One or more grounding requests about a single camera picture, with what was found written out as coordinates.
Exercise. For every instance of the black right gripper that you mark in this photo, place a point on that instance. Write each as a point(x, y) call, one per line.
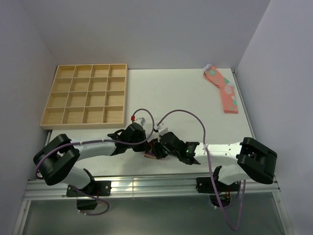
point(157, 150)

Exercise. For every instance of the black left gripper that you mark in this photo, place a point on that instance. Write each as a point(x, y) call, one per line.
point(143, 148)

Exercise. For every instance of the beige red purple striped sock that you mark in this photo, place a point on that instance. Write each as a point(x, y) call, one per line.
point(155, 151)

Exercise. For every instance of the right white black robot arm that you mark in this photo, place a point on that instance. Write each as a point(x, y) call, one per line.
point(233, 162)

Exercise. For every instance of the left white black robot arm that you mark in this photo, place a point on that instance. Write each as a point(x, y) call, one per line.
point(55, 162)

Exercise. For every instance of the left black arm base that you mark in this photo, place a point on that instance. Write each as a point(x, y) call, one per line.
point(88, 198)

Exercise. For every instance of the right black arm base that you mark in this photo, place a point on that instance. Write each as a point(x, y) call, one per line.
point(228, 194)

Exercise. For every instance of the wooden compartment tray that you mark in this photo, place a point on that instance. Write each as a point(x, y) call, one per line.
point(87, 96)

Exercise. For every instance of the pink patterned sock pair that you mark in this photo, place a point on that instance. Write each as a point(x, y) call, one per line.
point(225, 87)

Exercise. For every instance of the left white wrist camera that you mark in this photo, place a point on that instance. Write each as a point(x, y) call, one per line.
point(141, 121)

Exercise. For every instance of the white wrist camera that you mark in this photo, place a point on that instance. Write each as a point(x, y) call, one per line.
point(160, 128)
point(141, 121)

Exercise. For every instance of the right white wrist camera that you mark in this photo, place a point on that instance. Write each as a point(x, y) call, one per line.
point(160, 128)

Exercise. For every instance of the aluminium mounting rail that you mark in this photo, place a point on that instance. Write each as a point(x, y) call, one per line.
point(123, 187)

